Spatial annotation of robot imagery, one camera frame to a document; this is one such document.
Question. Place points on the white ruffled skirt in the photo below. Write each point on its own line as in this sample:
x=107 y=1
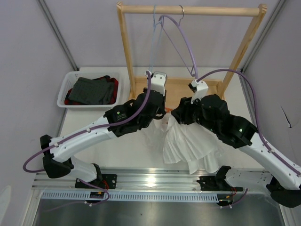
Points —
x=190 y=145

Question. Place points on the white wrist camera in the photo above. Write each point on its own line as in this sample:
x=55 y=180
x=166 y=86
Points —
x=199 y=89
x=156 y=81

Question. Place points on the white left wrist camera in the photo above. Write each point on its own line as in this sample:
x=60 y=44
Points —
x=156 y=81

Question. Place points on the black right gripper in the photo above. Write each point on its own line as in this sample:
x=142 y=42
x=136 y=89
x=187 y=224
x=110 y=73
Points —
x=183 y=110

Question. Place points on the lilac plastic hanger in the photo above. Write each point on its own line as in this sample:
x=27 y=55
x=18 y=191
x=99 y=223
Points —
x=185 y=44

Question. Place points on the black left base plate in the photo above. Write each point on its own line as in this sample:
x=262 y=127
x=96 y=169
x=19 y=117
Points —
x=108 y=181

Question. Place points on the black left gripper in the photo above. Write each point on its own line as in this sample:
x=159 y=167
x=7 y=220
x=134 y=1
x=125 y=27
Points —
x=161 y=110

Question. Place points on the white plastic basket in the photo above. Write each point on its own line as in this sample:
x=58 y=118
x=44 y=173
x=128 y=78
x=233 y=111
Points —
x=71 y=78

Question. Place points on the white slotted cable duct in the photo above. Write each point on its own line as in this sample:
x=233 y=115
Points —
x=131 y=196

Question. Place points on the light blue wire hanger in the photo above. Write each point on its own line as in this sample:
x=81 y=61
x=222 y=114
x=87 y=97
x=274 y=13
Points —
x=153 y=48

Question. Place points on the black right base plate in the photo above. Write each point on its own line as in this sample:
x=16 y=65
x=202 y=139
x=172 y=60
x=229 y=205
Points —
x=213 y=183

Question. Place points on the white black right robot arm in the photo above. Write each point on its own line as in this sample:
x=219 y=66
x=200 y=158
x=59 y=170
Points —
x=283 y=180

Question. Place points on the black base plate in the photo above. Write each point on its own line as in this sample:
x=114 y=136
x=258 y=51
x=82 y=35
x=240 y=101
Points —
x=108 y=181
x=213 y=183

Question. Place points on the red plaid garment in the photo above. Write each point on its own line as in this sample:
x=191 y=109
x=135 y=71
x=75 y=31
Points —
x=113 y=82

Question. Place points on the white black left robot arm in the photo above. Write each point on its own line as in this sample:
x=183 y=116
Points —
x=133 y=115

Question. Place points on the aluminium mounting rail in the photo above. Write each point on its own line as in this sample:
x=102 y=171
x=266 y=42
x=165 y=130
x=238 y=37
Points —
x=133 y=180

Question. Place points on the wooden clothes rack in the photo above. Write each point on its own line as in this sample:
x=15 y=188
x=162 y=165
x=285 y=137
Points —
x=215 y=86

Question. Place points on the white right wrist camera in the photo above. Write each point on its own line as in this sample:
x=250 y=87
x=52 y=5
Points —
x=199 y=89

